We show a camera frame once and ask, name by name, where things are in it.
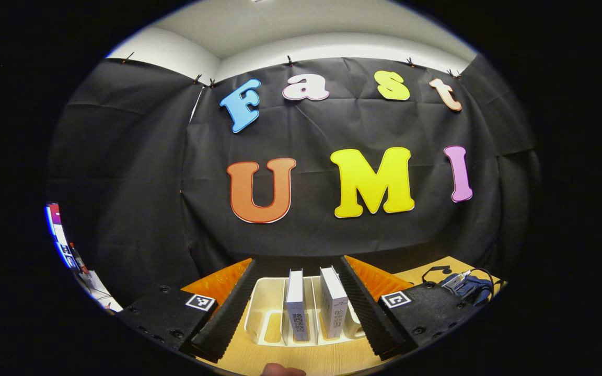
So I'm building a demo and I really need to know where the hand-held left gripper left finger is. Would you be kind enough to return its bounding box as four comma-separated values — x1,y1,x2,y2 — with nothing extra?
117,257,259,365

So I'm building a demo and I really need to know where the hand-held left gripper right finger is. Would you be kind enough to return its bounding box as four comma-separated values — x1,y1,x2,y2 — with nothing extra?
339,255,479,362

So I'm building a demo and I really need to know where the grey patterned cover book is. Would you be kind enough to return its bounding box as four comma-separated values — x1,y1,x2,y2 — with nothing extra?
320,266,350,339

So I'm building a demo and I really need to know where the white plastic bookshelf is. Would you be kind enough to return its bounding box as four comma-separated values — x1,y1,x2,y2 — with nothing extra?
244,276,367,348

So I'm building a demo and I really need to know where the white cover book black lettering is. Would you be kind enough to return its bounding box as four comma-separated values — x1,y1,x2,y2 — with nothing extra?
284,269,312,343

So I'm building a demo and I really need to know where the blue schoolbag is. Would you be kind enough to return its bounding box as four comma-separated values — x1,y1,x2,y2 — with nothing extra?
420,265,495,308

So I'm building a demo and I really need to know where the colourful poster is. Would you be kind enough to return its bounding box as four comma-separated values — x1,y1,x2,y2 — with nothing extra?
45,203,123,313

